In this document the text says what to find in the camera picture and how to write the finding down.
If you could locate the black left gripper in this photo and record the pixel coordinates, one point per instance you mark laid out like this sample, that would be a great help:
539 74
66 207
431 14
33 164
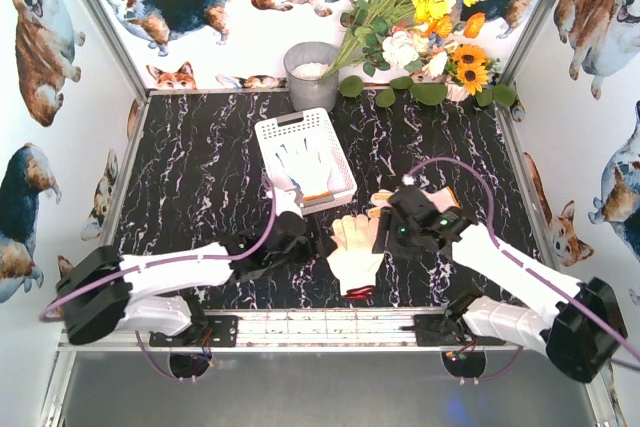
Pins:
310 245

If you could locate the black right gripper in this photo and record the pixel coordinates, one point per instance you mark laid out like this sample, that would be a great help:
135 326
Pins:
382 231

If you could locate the beige knit glove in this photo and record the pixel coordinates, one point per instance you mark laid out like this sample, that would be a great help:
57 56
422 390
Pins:
353 262

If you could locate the blue dotted glove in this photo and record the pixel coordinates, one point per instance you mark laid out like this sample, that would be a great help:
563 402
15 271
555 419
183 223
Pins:
307 166

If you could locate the white perforated storage basket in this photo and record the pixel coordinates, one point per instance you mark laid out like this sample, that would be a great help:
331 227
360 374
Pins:
317 126

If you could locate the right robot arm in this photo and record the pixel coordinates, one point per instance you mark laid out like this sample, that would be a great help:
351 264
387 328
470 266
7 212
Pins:
576 325

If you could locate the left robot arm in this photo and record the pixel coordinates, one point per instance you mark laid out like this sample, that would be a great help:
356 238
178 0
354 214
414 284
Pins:
109 291

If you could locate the orange dotted glove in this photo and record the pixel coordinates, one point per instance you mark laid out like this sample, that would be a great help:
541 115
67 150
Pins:
442 199

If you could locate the grey metal bucket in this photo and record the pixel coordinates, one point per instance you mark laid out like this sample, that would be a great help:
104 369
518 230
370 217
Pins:
309 80

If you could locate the artificial flower bouquet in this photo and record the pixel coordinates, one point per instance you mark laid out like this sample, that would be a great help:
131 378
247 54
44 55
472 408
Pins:
429 44

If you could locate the aluminium front rail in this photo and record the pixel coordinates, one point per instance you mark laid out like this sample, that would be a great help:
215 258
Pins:
350 328

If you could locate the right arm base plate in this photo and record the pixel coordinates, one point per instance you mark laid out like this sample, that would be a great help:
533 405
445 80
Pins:
435 330

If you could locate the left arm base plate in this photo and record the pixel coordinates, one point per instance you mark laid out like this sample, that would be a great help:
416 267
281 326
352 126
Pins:
214 331

